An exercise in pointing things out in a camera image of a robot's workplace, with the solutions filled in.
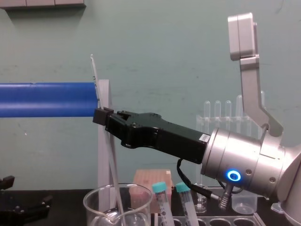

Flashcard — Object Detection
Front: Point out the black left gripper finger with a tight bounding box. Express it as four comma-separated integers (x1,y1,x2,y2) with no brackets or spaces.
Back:
0,175,16,190
0,194,54,225

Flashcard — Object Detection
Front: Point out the clear glass beaker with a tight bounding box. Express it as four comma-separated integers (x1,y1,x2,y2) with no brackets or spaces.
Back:
82,183,154,226

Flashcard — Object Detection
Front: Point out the clear plastic measuring cup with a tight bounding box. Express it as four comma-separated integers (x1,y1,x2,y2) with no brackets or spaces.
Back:
231,189,259,214

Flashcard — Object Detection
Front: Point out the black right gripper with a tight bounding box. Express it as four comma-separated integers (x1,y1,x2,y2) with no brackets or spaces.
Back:
92,106,212,165

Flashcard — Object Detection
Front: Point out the grey wall cabinet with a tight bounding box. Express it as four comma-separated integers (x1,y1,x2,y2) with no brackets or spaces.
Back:
0,0,87,10

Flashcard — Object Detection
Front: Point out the small clear glass flask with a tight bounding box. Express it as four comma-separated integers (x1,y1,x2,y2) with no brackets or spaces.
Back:
195,183,208,214

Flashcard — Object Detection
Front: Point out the blue pipe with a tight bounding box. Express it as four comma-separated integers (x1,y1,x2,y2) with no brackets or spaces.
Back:
0,81,98,119

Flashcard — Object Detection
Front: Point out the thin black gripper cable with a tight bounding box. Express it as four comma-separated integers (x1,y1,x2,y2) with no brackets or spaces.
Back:
176,158,234,209

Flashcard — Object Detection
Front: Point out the white upright stand post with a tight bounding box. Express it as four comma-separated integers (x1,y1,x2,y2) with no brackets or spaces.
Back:
97,79,114,214

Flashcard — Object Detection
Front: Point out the clear acrylic tube stand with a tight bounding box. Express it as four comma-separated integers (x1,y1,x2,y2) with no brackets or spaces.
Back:
196,113,262,186

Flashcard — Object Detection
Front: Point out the teal capped plastic tube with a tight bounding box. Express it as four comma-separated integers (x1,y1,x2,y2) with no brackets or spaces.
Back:
175,182,199,226
151,181,174,226

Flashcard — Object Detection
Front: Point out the pink brown rectangular box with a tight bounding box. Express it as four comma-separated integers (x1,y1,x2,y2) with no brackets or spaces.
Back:
129,169,174,214

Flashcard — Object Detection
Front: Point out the clear plastic test tube rack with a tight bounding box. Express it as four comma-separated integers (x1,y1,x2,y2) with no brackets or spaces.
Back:
154,211,267,226

